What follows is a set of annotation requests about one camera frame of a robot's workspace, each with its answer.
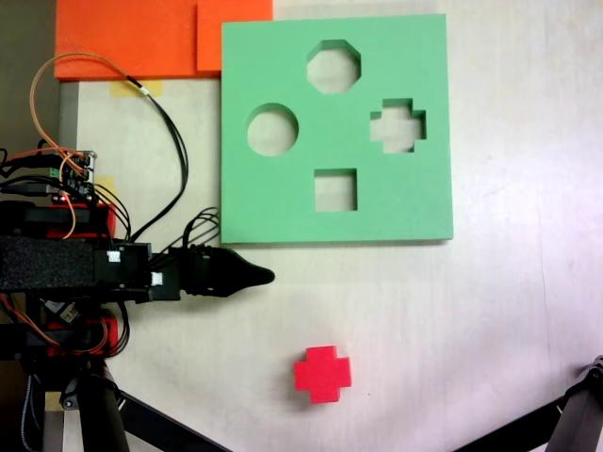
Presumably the notched black tripod leg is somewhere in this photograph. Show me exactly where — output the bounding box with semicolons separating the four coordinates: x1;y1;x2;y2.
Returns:
451;355;603;452

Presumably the small orange foam slab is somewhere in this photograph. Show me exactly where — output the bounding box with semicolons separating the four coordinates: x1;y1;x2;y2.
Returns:
196;0;274;74

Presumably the red cross columnar block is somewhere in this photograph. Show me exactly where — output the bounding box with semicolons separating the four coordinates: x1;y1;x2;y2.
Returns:
293;345;353;405

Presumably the circuit board with wires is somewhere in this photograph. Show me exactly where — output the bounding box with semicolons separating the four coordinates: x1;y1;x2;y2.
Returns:
46;149;101;204

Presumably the large orange foam slab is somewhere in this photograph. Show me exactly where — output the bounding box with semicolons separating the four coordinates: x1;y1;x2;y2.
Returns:
54;0;222;80

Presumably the braided grey cable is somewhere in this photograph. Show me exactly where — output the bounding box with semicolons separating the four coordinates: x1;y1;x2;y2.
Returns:
21;371;41;451

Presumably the large yellow tape piece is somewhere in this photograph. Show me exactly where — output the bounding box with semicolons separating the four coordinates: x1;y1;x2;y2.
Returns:
108;79;165;99

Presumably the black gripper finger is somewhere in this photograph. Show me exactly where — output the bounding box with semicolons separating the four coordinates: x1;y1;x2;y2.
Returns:
214;248;277;288
214;283;253;299

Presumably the green shape hole board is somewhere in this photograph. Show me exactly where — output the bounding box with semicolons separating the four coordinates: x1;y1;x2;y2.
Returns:
219;12;456;246

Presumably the long black cable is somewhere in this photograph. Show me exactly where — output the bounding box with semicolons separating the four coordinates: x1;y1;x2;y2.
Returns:
125;77;190;244

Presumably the thin orange wire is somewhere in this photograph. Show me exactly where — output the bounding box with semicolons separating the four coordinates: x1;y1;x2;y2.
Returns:
29;52;142;159

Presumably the red and black table clamp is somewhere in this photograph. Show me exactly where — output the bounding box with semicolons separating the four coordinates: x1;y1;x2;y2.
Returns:
0;315;120;362
0;201;119;239

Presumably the smooth black tripod leg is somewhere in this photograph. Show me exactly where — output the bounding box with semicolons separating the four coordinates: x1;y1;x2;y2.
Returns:
58;360;235;452

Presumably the black looped servo cable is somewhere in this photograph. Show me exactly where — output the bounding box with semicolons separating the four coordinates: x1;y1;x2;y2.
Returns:
181;206;221;250

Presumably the black USB cable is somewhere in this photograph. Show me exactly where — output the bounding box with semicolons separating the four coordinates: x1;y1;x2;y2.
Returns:
0;181;56;197

